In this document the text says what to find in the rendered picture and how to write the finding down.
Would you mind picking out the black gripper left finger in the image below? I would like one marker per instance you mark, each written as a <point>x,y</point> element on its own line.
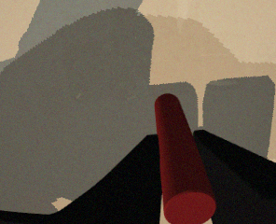
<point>129,194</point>

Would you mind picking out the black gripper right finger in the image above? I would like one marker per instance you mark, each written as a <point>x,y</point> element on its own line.
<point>243,183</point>

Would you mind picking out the red peg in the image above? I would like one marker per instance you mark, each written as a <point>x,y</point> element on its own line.
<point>187,193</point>

